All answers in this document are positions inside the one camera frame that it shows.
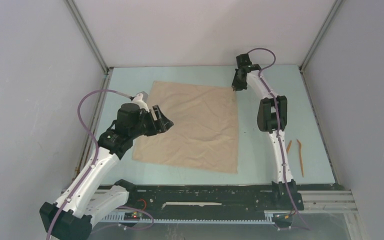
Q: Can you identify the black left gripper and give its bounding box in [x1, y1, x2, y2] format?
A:
[129, 105, 173, 139]

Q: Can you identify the beige cloth napkin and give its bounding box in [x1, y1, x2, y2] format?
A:
[132, 81, 239, 174]

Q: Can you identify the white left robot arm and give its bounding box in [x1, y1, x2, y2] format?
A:
[39, 91, 174, 240]

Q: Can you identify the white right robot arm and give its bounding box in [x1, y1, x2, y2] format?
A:
[231, 53, 302, 209]

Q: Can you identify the orange plastic knife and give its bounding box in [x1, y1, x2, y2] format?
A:
[286, 140, 292, 154]

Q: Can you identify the orange plastic fork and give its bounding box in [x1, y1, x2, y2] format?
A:
[296, 139, 305, 178]

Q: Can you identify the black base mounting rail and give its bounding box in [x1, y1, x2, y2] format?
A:
[126, 184, 304, 221]

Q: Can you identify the aluminium corner frame post right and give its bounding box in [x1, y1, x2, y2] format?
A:
[299, 0, 346, 73]

